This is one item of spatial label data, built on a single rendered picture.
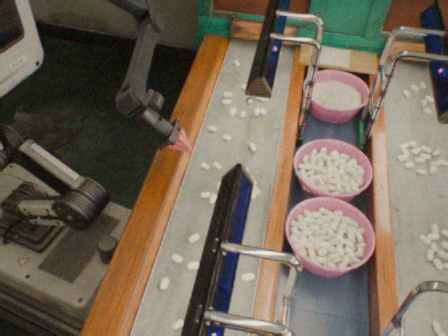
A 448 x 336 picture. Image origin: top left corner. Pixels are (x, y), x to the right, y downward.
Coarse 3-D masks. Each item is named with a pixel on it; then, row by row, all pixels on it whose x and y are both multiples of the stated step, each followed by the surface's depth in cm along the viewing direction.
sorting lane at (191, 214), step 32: (224, 64) 201; (288, 64) 203; (224, 128) 173; (256, 128) 174; (192, 160) 161; (224, 160) 162; (256, 160) 162; (192, 192) 151; (192, 224) 143; (256, 224) 143; (160, 256) 134; (192, 256) 135; (256, 288) 128; (160, 320) 121
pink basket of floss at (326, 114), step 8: (320, 72) 195; (328, 72) 196; (336, 72) 196; (344, 72) 195; (320, 80) 197; (336, 80) 198; (360, 80) 192; (304, 88) 186; (360, 88) 192; (368, 88) 188; (312, 104) 184; (312, 112) 189; (320, 112) 184; (328, 112) 182; (336, 112) 180; (344, 112) 180; (352, 112) 182; (328, 120) 186; (336, 120) 186; (344, 120) 187
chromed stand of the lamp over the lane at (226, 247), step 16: (256, 256) 92; (272, 256) 91; (288, 256) 91; (288, 288) 99; (288, 304) 101; (208, 320) 83; (224, 320) 82; (240, 320) 82; (256, 320) 82; (288, 320) 99
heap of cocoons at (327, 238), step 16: (320, 208) 148; (304, 224) 144; (320, 224) 146; (336, 224) 144; (352, 224) 145; (304, 240) 140; (320, 240) 141; (336, 240) 140; (352, 240) 140; (304, 256) 137; (320, 256) 138; (336, 256) 136; (352, 256) 137
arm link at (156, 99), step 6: (138, 90) 137; (150, 90) 146; (138, 96) 136; (144, 96) 138; (150, 96) 144; (156, 96) 146; (162, 96) 148; (144, 102) 137; (150, 102) 143; (156, 102) 144; (162, 102) 147; (138, 108) 139; (156, 108) 144; (126, 114) 140; (132, 114) 140
